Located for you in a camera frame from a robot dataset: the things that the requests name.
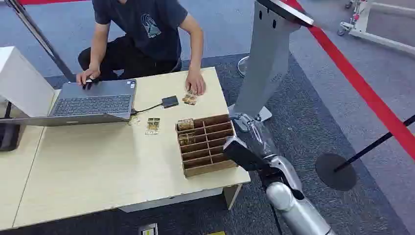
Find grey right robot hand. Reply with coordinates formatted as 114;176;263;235
230;112;281;160

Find wooden divided card box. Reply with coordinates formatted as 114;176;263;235
175;114;239;178

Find pale desk leg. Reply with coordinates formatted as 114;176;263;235
223;184;243;211

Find round chrome base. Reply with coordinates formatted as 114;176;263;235
237;55;251;78

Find card standing in box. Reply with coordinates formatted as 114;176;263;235
178;133;196;146
177;118;195;132

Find grey kiosk stand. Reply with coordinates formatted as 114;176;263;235
228;0;315;132

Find small stack of cards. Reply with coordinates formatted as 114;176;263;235
182;93;198;106

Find person's left hand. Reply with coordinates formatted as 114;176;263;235
185;69;207;96

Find person's hand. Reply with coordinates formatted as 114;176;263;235
185;69;207;96
75;67;101;87

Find black stanchion base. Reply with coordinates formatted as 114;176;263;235
315;153;358;192

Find black adapter box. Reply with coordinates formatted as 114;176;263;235
161;95;180;109

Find gold printed card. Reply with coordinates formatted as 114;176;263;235
145;117;161;136

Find red barrier tape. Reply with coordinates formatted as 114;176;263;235
280;0;415;161

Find black stanchion pole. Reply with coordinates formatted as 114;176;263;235
334;114;415;173

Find floor socket plate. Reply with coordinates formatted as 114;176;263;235
138;223;159;235

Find person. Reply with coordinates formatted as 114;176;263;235
76;0;207;96

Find grey laptop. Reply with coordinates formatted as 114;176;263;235
0;79;138;127

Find person's right hand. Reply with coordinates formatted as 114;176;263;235
75;67;101;87

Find dark slanted pole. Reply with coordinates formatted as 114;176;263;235
3;0;77;82

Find white box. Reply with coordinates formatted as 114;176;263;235
0;46;56;118

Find red tape strip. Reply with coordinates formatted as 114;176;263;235
17;0;90;6

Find black object beside desk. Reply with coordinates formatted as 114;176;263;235
0;101;21;152

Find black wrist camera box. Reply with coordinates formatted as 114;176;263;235
223;136;270;172

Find black adapter cable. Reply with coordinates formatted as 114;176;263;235
131;102;163;115

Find white wheeled frame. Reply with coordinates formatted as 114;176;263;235
336;0;415;56

